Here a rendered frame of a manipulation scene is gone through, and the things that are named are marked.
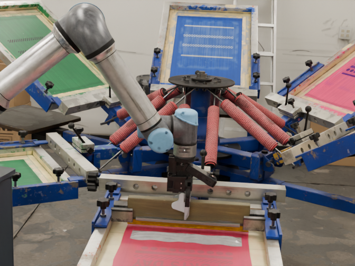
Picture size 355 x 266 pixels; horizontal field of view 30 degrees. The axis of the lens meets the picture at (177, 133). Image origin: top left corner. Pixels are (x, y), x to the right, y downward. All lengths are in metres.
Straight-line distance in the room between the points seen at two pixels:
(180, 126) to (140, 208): 0.32
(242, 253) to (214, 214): 0.18
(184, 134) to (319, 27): 4.28
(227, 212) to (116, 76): 0.62
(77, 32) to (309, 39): 4.54
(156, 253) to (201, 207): 0.24
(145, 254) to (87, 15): 0.74
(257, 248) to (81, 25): 0.88
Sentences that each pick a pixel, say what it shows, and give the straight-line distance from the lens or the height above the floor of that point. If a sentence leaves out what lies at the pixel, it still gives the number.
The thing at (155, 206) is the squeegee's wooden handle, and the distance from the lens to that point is 2.21.
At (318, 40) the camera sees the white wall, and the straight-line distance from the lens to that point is 6.30.
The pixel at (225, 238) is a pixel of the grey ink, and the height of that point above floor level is 0.96.
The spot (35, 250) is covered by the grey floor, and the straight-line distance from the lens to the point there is 4.34.
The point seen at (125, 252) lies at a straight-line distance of 2.07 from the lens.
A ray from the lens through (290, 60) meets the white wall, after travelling 6.29.
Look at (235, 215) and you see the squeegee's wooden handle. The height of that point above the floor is 1.02.
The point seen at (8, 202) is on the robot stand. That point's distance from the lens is 2.08.
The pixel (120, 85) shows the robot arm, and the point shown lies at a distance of 1.91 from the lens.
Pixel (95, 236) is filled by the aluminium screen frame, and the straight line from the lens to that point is 2.09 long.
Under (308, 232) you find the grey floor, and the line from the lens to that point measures 4.79.
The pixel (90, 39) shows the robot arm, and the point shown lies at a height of 1.60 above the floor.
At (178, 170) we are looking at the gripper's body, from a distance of 2.16.
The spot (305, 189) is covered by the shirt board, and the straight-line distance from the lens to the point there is 2.81.
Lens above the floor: 1.85
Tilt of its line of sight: 15 degrees down
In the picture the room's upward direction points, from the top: 3 degrees clockwise
